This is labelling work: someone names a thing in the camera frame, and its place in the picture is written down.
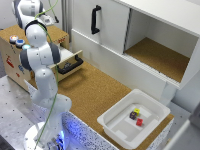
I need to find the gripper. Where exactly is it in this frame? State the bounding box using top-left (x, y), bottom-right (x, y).
top-left (42, 13), bottom-right (60, 25)

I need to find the green button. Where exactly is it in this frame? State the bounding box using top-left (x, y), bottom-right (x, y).
top-left (21, 43), bottom-right (32, 52)

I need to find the blue button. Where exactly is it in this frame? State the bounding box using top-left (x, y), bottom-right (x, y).
top-left (15, 38), bottom-right (26, 48)

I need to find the wooden drawer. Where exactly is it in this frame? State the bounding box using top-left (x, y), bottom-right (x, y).
top-left (49, 47), bottom-right (84, 84)

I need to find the red button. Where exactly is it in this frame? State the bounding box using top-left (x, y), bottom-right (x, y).
top-left (9, 34), bottom-right (19, 44)

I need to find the wooden drawer box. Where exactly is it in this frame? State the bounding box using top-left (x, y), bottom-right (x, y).
top-left (0, 23), bottom-right (71, 93)

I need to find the white sliding door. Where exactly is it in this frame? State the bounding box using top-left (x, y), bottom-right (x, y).
top-left (72, 0), bottom-right (131, 55)

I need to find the white cabinet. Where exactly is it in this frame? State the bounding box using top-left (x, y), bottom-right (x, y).
top-left (68, 0), bottom-right (200, 108)

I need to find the purple block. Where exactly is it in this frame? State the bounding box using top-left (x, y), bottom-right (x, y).
top-left (129, 111), bottom-right (139, 121)

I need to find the white plastic box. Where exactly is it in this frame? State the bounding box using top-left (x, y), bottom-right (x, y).
top-left (96, 88), bottom-right (172, 150)

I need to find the pink block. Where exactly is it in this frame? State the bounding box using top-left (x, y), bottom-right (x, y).
top-left (135, 118), bottom-right (145, 127)

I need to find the black door handle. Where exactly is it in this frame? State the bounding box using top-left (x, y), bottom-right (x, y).
top-left (90, 4), bottom-right (103, 36)

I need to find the black drawer handle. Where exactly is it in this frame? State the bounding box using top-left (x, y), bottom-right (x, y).
top-left (56, 54), bottom-right (85, 75)

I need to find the green cable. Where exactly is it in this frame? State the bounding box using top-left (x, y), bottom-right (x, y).
top-left (33, 0), bottom-right (61, 150)

